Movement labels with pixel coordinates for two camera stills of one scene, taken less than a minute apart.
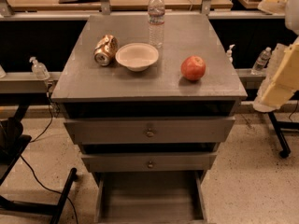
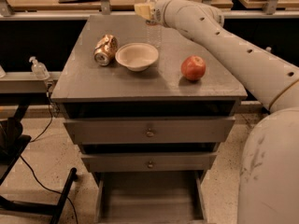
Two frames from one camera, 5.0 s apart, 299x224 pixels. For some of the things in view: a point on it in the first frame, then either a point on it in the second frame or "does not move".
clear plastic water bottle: (156, 20) does not move
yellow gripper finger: (281, 79) to (165, 10)
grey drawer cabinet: (151, 120) does not move
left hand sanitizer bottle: (39, 69) does not move
